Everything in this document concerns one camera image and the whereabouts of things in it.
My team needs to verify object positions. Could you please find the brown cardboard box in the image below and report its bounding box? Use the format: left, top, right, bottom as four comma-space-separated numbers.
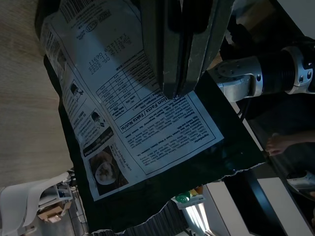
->
36, 201, 72, 223

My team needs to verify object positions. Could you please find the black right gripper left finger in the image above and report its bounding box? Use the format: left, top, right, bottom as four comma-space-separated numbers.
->
140, 0, 186, 96

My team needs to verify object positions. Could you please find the person bare foot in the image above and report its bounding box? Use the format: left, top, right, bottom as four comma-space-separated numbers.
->
265, 132, 300, 158

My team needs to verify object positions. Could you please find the white plastic chair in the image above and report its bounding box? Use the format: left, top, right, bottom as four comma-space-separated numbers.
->
0, 171, 72, 233

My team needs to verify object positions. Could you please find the green food seasoning packet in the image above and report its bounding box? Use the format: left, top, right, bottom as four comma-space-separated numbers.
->
34, 0, 267, 234

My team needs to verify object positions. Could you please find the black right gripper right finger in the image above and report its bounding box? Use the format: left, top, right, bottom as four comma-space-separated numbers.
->
177, 0, 234, 96

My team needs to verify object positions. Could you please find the yellow green juice carton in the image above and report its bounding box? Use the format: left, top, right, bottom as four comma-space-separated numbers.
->
171, 185, 222, 236

